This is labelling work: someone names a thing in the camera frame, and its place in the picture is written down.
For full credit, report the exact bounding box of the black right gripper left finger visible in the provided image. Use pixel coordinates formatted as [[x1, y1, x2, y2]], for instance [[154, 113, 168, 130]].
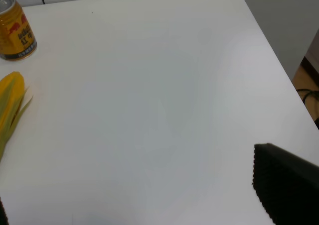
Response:
[[0, 200, 9, 225]]

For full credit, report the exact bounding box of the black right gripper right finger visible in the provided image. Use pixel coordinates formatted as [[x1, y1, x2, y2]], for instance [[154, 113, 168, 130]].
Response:
[[252, 143, 319, 225]]

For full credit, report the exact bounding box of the gold drink can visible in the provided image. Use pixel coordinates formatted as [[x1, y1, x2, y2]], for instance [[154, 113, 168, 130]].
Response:
[[0, 0, 37, 61]]

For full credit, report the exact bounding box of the black cable on floor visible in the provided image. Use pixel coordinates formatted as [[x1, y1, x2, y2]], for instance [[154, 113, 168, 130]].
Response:
[[296, 88, 319, 104]]

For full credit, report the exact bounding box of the toy corn cob with husk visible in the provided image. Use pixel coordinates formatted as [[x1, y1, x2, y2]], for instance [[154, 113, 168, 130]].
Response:
[[0, 71, 30, 156]]

